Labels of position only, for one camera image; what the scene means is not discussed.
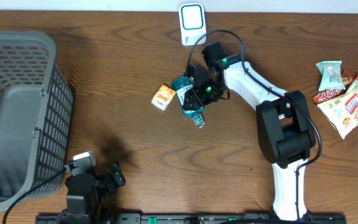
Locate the small orange snack packet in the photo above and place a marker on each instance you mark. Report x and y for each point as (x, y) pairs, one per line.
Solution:
(163, 97)

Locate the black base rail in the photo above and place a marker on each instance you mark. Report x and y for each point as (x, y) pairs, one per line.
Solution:
(247, 218)

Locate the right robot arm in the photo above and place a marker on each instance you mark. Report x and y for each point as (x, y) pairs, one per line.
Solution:
(285, 131)

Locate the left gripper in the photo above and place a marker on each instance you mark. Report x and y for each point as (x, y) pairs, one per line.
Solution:
(111, 185)

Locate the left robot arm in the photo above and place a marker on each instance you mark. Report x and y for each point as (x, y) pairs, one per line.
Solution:
(87, 193)

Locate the blue mouthwash bottle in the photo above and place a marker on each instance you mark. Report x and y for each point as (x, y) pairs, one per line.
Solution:
(183, 87)

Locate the teal wet wipes pack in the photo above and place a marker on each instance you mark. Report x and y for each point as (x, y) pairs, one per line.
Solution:
(331, 77)

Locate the red Top chocolate bar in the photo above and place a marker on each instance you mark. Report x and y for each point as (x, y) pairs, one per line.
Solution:
(325, 95)

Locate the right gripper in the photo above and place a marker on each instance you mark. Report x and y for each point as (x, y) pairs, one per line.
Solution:
(202, 100)

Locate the yellow snack bag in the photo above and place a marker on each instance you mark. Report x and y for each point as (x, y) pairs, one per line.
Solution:
(342, 111)

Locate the grey plastic basket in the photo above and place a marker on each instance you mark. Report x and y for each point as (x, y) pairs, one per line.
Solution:
(36, 106)

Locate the white barcode scanner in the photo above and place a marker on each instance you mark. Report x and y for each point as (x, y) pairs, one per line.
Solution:
(192, 23)

